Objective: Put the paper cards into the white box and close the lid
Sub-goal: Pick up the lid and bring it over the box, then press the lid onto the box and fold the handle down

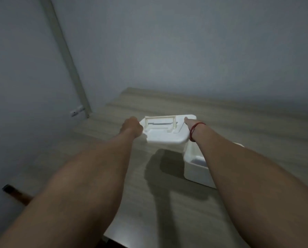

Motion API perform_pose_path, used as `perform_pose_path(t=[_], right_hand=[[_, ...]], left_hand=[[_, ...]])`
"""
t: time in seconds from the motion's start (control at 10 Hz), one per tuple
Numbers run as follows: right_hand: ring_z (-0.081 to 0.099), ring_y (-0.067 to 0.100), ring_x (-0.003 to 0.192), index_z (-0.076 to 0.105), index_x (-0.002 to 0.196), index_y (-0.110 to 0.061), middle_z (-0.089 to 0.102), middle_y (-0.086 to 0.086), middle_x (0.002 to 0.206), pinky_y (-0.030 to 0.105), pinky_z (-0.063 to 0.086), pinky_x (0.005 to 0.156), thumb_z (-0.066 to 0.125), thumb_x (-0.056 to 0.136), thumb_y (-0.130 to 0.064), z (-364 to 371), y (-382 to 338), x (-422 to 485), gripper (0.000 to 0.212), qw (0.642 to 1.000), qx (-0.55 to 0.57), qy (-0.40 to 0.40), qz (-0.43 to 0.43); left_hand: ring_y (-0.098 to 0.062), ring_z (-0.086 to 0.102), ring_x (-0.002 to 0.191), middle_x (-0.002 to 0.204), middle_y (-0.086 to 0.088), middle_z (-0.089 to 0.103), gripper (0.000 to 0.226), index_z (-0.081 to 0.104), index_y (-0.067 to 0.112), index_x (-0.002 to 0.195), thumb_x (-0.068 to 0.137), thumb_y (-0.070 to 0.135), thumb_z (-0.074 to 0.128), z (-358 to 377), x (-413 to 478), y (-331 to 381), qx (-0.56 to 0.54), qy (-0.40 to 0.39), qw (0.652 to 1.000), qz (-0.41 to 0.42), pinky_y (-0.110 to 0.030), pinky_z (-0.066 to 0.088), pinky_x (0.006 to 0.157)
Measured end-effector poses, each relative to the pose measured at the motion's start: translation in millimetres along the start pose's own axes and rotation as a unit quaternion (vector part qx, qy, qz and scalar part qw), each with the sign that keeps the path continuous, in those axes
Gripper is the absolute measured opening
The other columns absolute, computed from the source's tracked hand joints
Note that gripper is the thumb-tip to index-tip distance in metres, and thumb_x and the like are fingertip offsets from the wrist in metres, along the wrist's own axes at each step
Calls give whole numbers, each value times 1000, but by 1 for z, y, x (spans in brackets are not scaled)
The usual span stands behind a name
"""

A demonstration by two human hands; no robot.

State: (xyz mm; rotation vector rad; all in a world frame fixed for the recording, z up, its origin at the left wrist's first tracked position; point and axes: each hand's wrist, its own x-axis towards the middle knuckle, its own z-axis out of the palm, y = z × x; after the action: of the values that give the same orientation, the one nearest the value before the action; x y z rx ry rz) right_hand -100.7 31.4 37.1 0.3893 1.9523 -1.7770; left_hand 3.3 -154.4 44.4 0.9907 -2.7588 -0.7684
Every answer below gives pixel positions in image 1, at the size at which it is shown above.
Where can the person's left hand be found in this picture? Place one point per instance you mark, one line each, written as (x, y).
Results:
(132, 127)

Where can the person's right hand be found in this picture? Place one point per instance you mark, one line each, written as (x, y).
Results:
(189, 123)

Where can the person's right forearm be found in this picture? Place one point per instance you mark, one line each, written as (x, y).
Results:
(249, 183)

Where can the person's left forearm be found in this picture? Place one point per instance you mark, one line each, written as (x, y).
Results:
(74, 188)

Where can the white plastic storage box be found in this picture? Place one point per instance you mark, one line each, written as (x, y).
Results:
(198, 165)

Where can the brown wooden chair part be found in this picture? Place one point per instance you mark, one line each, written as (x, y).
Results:
(15, 194)

